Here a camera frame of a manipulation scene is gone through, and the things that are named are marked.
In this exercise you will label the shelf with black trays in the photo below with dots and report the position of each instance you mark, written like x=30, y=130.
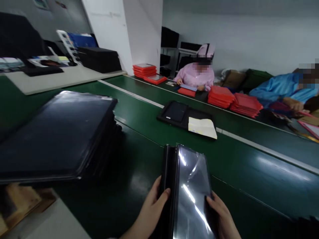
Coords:
x=172, y=49

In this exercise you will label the brown cardboard box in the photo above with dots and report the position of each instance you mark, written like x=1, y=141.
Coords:
x=234, y=78

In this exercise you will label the green conveyor belt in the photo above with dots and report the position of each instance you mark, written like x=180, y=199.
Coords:
x=249, y=159

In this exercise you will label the red case with tablet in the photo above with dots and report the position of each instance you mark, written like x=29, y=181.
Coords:
x=155, y=79

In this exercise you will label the dark green crate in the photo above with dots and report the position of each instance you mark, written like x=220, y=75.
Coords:
x=256, y=78

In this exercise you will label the black monitor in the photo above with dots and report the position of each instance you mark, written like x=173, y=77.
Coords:
x=20, y=37

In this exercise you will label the pile of papers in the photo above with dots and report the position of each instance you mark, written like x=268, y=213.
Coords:
x=11, y=63

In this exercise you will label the red flat case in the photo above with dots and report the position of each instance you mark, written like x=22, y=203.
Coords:
x=187, y=91

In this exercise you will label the stack of red cases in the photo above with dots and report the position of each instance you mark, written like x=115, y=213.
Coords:
x=144, y=70
x=246, y=104
x=220, y=97

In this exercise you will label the pink framed panels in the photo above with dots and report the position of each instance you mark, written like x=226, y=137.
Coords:
x=310, y=128

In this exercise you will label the person's right hand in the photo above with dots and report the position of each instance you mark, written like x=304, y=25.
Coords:
x=223, y=219

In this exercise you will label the black foam tray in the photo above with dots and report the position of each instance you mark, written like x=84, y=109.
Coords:
x=197, y=117

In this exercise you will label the stack of black foam sheets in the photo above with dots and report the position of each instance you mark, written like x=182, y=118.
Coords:
x=99, y=58

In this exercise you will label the black folio case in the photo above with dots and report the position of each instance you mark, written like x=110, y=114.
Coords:
x=168, y=174

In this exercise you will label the pale yellow paper sheet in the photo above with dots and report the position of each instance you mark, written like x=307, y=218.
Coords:
x=202, y=127

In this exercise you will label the person's left hand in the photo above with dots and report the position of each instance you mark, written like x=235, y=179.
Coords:
x=149, y=207

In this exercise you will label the wooden pallet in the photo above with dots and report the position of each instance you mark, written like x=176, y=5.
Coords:
x=22, y=201

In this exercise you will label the flat black tray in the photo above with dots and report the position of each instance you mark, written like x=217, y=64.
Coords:
x=43, y=70

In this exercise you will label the black tablet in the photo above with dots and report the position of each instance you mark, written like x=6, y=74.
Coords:
x=175, y=111

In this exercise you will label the white slotted rack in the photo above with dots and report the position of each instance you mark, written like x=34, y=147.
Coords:
x=68, y=47

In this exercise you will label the stack of large black trays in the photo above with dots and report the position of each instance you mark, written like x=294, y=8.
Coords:
x=57, y=134

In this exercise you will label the blue folder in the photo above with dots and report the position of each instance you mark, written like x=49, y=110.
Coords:
x=82, y=39

